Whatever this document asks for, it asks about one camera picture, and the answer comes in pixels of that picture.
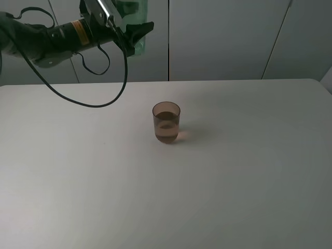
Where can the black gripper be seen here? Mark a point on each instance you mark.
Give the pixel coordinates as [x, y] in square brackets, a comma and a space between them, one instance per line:
[132, 42]

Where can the green transparent plastic bottle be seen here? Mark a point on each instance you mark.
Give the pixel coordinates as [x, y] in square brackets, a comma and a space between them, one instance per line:
[134, 15]

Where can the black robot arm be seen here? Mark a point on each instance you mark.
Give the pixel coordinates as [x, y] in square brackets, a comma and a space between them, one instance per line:
[44, 46]

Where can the pink translucent plastic cup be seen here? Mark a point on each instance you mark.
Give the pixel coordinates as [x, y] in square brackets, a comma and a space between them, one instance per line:
[166, 121]

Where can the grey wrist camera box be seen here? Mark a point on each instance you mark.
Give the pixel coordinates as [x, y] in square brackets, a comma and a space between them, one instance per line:
[105, 12]

